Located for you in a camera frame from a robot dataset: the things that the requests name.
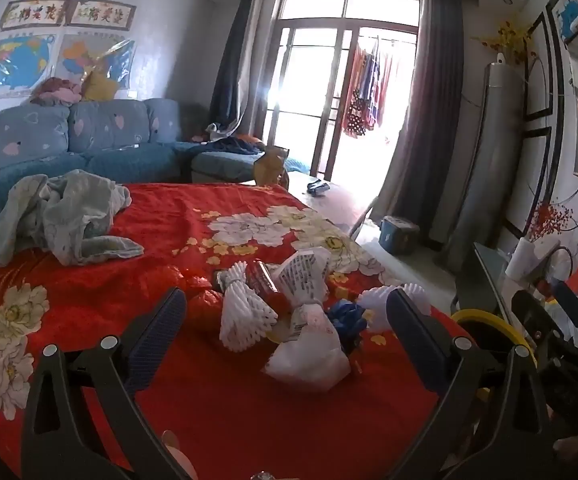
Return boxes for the glass top television cabinet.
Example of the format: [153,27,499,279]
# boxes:
[452,242,525,321]

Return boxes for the red floral blanket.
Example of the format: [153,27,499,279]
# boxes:
[0,182,475,480]

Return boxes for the yellow artificial flowers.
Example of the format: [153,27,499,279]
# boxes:
[472,20,535,66]

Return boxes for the grey curtain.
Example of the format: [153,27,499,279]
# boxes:
[376,0,465,251]

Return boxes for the blue storage box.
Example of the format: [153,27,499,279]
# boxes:
[379,215,420,256]

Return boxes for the dark blue curtain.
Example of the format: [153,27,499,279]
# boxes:
[209,0,260,136]

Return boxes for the hanging colourful laundry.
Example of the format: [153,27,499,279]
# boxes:
[341,37,410,138]

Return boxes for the pale green crumpled cloth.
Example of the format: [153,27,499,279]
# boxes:
[0,170,145,267]

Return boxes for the grey standing air conditioner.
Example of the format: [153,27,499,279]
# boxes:
[434,60,525,273]

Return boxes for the black looped cable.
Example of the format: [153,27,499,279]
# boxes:
[534,245,572,286]

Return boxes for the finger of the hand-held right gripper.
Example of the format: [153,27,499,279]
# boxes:
[512,289,578,361]

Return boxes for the person's left hand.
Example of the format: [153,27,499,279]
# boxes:
[161,430,192,468]

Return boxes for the world map poster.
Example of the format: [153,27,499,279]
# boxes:
[0,34,60,101]

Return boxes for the country map poster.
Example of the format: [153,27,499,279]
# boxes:
[59,34,136,88]

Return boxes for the blue patterned sofa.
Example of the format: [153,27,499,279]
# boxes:
[0,97,315,251]

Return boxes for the dark shiny wrapper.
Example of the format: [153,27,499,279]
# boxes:
[213,258,282,297]

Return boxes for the glass balcony door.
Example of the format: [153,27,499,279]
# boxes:
[256,0,422,181]

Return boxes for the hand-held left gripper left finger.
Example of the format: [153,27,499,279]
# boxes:
[20,286,192,480]

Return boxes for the dark blue clothes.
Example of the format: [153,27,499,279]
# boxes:
[209,135,265,156]

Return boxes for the red berry branches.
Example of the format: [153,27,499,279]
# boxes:
[524,200,572,241]

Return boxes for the printed white plastic bag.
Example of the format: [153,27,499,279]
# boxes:
[264,247,352,393]

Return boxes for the pile of pink clothes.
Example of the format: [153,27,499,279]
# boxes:
[31,77,84,106]

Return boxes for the yellow cushion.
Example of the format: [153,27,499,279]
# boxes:
[81,71,120,102]

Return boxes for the white paper towel roll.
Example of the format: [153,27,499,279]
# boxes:
[505,235,560,281]

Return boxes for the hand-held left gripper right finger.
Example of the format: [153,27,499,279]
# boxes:
[385,286,560,480]

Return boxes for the yellow rimmed black bin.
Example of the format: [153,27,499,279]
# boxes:
[449,308,537,391]

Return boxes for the brown paper bag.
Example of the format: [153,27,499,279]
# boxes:
[254,145,290,188]

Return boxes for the framed calligraphy poster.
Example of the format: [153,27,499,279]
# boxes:
[0,0,72,33]
[69,0,137,31]

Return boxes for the white foam net sleeve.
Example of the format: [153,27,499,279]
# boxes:
[356,282,432,333]
[219,262,280,351]

